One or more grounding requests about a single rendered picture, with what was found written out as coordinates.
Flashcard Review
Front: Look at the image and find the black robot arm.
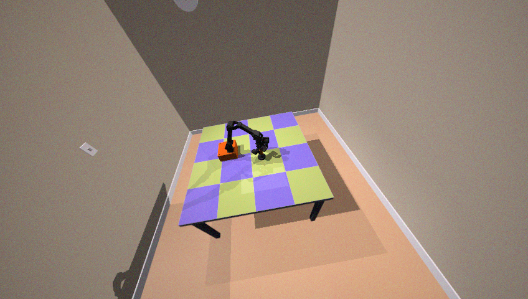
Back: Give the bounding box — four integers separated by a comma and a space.
224, 121, 270, 153

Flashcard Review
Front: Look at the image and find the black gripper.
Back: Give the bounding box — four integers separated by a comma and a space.
252, 143, 263, 155

